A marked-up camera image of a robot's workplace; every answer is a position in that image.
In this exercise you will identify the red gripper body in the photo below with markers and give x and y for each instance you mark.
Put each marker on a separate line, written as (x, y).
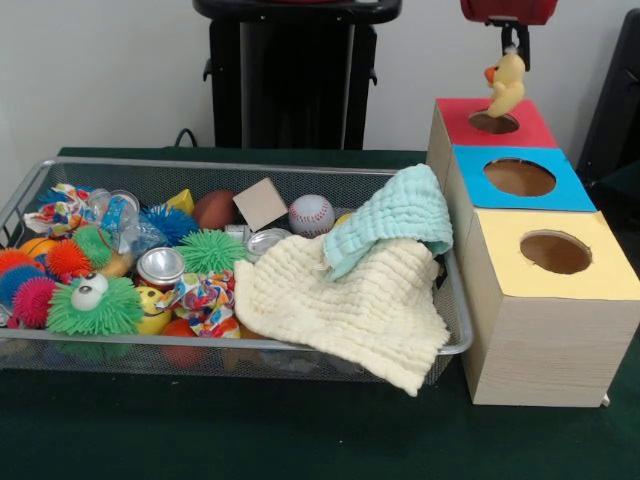
(510, 10)

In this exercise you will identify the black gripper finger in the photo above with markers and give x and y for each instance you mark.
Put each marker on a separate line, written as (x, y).
(507, 37)
(525, 42)

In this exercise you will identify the yellow duck plush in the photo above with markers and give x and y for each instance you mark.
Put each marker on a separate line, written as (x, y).
(507, 80)

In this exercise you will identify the mint green waffle cloth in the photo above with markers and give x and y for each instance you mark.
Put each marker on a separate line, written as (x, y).
(387, 220)

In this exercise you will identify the shallow metal mesh bin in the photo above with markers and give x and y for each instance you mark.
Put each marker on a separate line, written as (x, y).
(350, 176)

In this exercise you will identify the wooden box with three holes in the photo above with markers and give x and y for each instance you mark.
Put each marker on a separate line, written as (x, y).
(550, 340)

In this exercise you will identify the black stand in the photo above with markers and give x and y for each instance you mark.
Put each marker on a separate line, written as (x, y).
(620, 100)

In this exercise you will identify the white baseball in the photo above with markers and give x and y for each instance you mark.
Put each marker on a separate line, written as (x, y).
(311, 215)

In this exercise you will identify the light wooden block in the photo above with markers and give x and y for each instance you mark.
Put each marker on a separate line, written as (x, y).
(260, 204)

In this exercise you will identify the cream waffle cloth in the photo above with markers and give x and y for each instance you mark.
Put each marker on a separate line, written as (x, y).
(340, 305)

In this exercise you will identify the brown toy football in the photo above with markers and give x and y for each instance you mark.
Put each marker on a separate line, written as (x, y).
(215, 209)

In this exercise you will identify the green spiky ball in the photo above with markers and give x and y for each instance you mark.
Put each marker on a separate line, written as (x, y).
(212, 250)

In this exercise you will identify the blue spiky ball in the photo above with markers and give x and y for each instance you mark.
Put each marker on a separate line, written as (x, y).
(170, 222)

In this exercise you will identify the dark green table cloth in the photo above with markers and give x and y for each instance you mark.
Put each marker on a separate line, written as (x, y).
(250, 435)

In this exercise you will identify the green spiky toy with eyes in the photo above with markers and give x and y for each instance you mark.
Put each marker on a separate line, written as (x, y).
(100, 315)

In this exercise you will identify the multicolour spiky caterpillar toy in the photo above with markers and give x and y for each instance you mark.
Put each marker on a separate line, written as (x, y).
(30, 300)

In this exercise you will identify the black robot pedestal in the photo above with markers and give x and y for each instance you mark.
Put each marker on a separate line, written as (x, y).
(290, 75)

